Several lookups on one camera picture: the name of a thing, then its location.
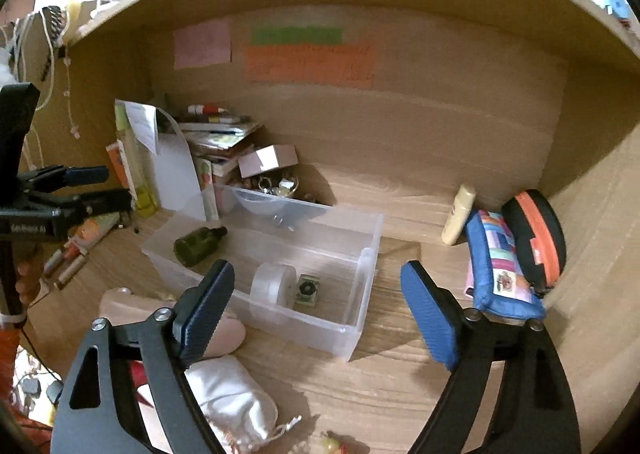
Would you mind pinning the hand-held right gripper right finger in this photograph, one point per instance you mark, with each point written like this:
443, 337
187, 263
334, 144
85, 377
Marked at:
430, 319

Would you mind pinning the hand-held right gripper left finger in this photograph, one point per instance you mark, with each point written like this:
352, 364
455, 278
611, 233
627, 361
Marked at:
205, 316

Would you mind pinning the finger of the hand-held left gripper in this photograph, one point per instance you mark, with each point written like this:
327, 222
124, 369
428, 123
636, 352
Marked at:
100, 204
85, 176

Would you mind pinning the clear plastic storage box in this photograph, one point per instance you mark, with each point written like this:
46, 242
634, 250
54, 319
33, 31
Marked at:
330, 294

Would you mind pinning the wooden desktop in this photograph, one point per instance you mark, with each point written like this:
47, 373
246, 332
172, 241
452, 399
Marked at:
400, 384

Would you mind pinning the person's left hand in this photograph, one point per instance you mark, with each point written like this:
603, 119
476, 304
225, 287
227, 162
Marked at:
27, 284

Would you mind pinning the orange green cream tube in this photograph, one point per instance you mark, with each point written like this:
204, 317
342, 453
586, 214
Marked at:
95, 231

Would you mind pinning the yellow spray bottle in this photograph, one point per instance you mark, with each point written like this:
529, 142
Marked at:
142, 184

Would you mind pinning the slim cosmetic tube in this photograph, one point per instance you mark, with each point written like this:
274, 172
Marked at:
62, 259
70, 274

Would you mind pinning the translucent white tape roll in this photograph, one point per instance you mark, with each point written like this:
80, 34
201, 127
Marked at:
265, 284

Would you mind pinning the dark green glass bottle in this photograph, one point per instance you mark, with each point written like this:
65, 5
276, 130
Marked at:
195, 244

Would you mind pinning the white handwritten folded paper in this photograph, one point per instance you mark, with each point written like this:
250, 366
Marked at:
142, 127

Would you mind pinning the white blank paper sheet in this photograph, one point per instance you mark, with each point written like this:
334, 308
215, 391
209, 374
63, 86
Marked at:
177, 174

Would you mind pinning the blue patchwork pouch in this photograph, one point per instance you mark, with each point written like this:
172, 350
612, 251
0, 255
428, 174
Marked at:
495, 254

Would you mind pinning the red small item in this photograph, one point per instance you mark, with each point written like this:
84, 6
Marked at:
140, 384

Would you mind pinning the cream lotion bottle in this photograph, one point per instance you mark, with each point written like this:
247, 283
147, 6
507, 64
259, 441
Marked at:
457, 216

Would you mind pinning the fruit print booklet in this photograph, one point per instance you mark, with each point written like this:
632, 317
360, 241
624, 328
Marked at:
206, 184

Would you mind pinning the clear plastic bowl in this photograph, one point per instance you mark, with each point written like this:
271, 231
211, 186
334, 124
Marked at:
260, 208

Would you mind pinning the stack of books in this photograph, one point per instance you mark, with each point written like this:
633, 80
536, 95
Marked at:
222, 139

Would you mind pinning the red white small tube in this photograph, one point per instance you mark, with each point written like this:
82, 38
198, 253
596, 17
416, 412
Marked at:
207, 110

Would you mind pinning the black orange round case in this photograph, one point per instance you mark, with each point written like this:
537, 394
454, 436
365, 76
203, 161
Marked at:
545, 234

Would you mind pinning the bowl of metal trinkets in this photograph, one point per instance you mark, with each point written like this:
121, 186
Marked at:
272, 186

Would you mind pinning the metal watch band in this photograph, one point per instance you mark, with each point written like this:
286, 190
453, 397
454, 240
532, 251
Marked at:
54, 27

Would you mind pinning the yellow red small toy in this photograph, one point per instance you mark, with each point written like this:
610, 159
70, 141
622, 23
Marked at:
342, 444

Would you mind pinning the small white cardboard box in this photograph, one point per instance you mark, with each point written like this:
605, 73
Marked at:
267, 159

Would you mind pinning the pink sticky note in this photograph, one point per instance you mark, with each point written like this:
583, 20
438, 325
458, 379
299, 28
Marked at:
202, 44

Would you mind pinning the orange sticky note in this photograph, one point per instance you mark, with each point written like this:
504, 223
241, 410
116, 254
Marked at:
310, 65

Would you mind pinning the green sticky note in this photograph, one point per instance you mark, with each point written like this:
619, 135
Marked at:
295, 36

